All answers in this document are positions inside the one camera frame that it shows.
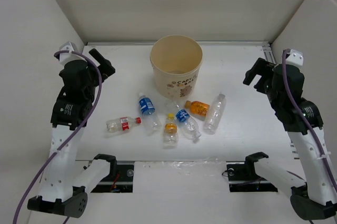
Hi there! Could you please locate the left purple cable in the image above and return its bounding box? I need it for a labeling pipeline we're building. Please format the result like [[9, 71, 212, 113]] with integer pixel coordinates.
[[12, 50, 103, 224]]

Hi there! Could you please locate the small blue label bottle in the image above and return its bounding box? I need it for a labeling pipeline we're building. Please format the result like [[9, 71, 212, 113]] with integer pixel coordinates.
[[165, 99, 201, 142]]

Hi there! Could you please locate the aluminium rail frame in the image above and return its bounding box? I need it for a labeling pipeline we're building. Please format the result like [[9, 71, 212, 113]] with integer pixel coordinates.
[[77, 42, 296, 161]]

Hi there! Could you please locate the large blue label bottle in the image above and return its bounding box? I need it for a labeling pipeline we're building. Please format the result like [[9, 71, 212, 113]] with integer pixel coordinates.
[[138, 93, 161, 135]]

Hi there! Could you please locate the beige capybara paper bin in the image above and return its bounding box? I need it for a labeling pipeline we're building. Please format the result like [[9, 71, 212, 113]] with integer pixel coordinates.
[[150, 35, 203, 99]]

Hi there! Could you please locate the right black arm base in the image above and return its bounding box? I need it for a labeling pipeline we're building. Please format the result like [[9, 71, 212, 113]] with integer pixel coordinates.
[[222, 162, 278, 192]]

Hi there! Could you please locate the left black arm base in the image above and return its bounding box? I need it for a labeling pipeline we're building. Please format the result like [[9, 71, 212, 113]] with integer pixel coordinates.
[[92, 162, 134, 193]]

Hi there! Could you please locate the clear plastic bottle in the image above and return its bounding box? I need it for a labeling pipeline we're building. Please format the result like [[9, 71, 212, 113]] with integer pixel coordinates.
[[203, 93, 226, 135]]

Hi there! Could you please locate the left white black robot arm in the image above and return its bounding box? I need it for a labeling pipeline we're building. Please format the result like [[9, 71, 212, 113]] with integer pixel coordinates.
[[27, 48, 117, 219]]

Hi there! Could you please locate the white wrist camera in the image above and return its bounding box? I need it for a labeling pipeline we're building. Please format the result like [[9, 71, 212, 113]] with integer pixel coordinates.
[[58, 42, 73, 65], [282, 48, 304, 68]]

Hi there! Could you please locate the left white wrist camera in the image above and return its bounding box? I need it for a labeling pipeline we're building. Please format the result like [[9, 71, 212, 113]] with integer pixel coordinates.
[[58, 42, 73, 65]]

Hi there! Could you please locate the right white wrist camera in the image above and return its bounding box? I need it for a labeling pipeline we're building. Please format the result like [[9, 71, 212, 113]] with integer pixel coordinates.
[[282, 48, 304, 68]]

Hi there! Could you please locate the orange juice bottle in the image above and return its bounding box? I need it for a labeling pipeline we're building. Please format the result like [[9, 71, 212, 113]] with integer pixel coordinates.
[[185, 100, 210, 117]]

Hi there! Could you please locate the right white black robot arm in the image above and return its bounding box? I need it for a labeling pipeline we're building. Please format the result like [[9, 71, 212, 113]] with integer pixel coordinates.
[[243, 58, 336, 222]]

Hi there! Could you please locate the yellow cap orange label bottle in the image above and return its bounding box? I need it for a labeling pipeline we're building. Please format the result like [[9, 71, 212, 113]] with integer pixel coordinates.
[[163, 113, 179, 148]]

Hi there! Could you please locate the red label cola bottle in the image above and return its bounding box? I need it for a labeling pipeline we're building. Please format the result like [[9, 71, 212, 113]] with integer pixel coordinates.
[[106, 117, 142, 133]]

